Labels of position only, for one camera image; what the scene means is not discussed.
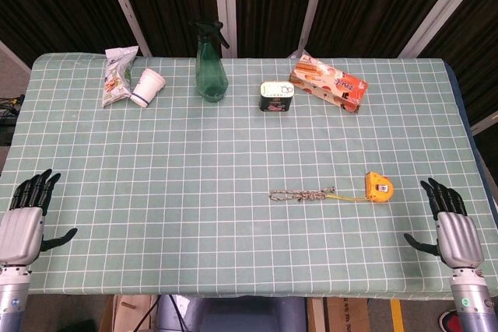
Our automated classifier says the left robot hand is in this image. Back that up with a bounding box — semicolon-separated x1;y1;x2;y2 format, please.
0;169;79;267

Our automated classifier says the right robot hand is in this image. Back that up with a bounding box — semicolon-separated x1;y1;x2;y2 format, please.
403;177;485;270

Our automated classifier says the yellow tape measure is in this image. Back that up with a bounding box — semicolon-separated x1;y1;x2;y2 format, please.
364;171;395;203

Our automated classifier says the braided beige rope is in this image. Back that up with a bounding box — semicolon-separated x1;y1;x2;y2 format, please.
268;186;367;204

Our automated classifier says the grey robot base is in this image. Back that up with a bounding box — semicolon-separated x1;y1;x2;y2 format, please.
156;294;308;332

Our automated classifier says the light wooden board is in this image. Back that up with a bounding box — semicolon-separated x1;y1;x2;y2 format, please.
112;295;157;332

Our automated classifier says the brown cardboard box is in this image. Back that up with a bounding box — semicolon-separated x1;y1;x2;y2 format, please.
323;296;371;332

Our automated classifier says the white snack bag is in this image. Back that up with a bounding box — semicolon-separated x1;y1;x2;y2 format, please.
101;45;139;108

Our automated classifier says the white paper cup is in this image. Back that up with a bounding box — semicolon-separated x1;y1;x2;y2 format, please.
130;68;167;108

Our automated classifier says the orange biscuit box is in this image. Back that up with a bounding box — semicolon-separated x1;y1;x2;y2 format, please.
289;53;369;114

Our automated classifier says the green checkered tablecloth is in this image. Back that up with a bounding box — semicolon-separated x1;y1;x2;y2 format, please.
0;51;498;299

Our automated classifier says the green food tin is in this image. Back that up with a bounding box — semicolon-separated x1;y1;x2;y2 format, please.
258;81;295;113

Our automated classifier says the green spray bottle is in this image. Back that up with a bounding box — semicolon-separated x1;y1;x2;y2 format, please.
189;19;230;103

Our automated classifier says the white partition frame post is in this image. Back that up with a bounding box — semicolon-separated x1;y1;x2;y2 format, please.
398;0;489;58
99;0;152;57
289;0;331;58
212;0;238;58

